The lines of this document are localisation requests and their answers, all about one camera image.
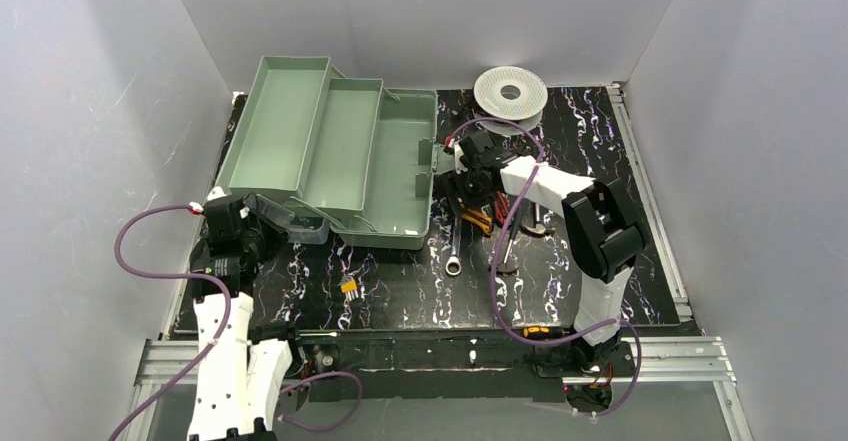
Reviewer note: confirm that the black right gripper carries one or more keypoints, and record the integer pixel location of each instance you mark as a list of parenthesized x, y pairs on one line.
[(460, 181)]

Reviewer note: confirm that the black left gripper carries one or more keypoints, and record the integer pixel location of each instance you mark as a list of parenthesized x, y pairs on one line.
[(263, 231)]

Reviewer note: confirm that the red black utility knife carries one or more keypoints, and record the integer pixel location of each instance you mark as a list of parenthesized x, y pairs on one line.
[(501, 208)]

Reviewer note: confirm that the orange utility knife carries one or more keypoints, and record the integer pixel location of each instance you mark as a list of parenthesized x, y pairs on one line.
[(480, 219)]

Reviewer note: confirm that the green handled screwdriver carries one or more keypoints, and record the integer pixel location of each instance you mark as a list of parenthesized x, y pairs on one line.
[(506, 265)]

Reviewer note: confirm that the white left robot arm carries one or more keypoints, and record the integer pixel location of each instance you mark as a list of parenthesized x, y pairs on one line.
[(239, 380)]

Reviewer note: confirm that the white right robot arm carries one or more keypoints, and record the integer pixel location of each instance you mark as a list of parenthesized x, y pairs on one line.
[(603, 228)]

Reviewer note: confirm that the silver combination wrench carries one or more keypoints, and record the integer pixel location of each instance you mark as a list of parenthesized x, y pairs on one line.
[(453, 264)]

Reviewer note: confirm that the black marbled table mat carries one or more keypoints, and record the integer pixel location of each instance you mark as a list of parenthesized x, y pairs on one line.
[(582, 133)]

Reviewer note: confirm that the white filament spool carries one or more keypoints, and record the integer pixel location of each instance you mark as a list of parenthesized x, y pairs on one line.
[(511, 93)]

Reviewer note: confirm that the small yellow bit holder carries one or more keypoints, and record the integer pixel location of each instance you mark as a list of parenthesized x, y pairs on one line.
[(350, 288)]

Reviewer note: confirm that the yellow black screwdriver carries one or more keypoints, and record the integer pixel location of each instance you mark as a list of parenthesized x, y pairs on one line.
[(540, 333)]

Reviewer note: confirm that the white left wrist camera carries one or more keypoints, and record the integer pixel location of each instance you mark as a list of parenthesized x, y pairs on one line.
[(198, 208)]

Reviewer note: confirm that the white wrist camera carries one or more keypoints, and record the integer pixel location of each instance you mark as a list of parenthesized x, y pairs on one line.
[(198, 208), (454, 150)]

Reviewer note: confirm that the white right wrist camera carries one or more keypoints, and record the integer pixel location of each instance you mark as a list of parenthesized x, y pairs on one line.
[(454, 150)]

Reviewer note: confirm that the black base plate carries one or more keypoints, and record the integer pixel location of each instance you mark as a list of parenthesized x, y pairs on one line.
[(447, 364)]

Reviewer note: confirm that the aluminium frame rail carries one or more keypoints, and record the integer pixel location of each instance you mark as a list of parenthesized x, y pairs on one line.
[(692, 359)]

